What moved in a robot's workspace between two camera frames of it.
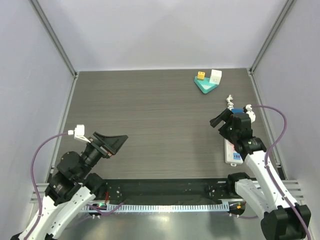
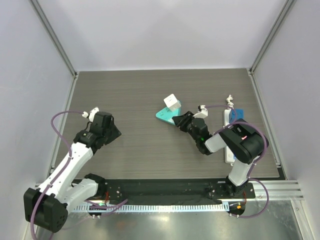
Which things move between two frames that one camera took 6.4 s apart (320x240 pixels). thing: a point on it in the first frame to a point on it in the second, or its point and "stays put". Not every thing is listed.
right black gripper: (227, 124) to (188, 122)
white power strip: (231, 155) stays put
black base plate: (137, 191) stays put
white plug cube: (215, 77) to (172, 102)
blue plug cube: (235, 110) stays put
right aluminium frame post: (266, 44) stays put
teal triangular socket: (204, 85) to (166, 114)
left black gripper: (112, 143) to (115, 133)
